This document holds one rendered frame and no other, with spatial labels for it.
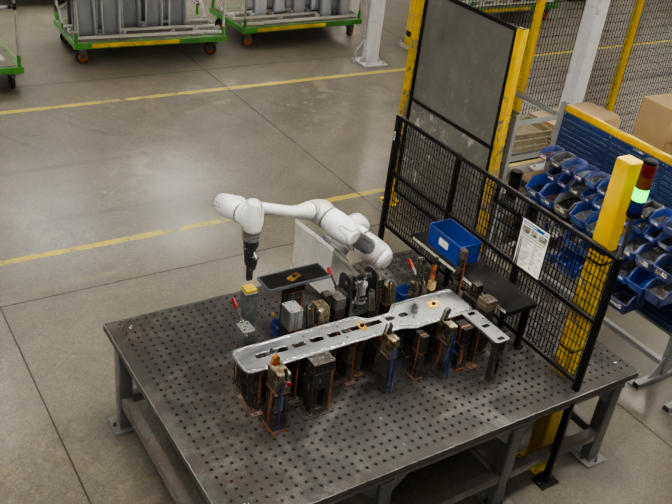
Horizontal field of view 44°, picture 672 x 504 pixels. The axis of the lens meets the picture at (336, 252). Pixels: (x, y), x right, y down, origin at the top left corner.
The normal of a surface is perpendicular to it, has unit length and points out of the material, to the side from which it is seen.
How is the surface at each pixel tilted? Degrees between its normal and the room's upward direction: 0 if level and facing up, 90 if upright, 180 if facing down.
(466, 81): 91
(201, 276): 0
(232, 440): 0
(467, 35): 89
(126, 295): 0
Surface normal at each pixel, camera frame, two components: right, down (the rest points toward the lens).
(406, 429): 0.11, -0.85
